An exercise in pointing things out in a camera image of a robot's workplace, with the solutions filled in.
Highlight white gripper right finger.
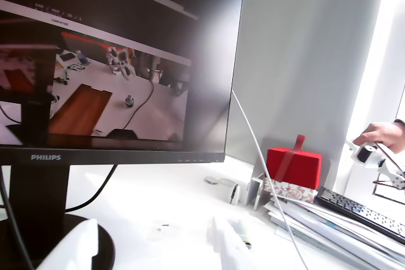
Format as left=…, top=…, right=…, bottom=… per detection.
left=207, top=216, right=256, bottom=270

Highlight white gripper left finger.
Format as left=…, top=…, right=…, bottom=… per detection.
left=36, top=218, right=99, bottom=270

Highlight white leader arm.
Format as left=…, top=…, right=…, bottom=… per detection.
left=345, top=138, right=405, bottom=192

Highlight right hand of hoodie person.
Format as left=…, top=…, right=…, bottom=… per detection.
left=351, top=121, right=405, bottom=154

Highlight clear box green batteries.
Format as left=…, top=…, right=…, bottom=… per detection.
left=227, top=218, right=253, bottom=251

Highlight small white black device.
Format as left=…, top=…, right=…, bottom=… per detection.
left=228, top=182, right=242, bottom=206

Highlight aluminium profile piece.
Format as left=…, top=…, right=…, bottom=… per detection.
left=245, top=173, right=266, bottom=211

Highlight black monitor stand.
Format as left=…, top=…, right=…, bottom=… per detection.
left=0, top=164, right=116, bottom=270

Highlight stack of white papers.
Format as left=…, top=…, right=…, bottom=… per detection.
left=261, top=192, right=405, bottom=270

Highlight red gift box floral base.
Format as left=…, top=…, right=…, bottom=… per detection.
left=261, top=135, right=323, bottom=204

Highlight black keyboard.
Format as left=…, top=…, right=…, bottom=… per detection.
left=315, top=186, right=405, bottom=246

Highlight large grey roller blind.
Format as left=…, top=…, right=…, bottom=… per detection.
left=226, top=0, right=389, bottom=188

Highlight thin black monitor cable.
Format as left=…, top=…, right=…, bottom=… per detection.
left=66, top=164, right=118, bottom=214

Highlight thick black cable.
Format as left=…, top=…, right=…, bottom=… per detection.
left=0, top=167, right=34, bottom=270

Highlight thin white cable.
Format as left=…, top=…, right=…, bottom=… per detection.
left=232, top=89, right=310, bottom=270

